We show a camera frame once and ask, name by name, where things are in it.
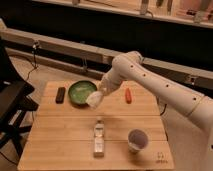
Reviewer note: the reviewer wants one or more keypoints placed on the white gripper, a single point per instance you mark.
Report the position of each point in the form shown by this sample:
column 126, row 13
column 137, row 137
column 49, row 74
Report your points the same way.
column 106, row 86

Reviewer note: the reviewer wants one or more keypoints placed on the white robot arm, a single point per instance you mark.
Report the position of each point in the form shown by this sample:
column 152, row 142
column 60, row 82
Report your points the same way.
column 195, row 106

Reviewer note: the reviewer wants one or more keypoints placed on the orange carrot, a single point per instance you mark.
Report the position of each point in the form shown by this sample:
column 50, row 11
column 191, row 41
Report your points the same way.
column 128, row 96

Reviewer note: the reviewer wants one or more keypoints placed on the green bowl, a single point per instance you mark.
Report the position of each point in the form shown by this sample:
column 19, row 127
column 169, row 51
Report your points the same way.
column 79, row 91

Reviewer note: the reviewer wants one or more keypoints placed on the clear plastic bottle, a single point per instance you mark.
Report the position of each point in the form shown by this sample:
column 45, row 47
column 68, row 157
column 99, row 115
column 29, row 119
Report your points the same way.
column 99, row 138

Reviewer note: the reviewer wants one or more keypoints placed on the black rectangular remote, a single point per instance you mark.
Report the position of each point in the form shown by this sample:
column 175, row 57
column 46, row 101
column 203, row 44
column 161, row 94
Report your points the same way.
column 60, row 95

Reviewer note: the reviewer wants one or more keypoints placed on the black office chair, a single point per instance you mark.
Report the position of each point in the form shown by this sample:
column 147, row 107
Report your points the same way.
column 14, row 102

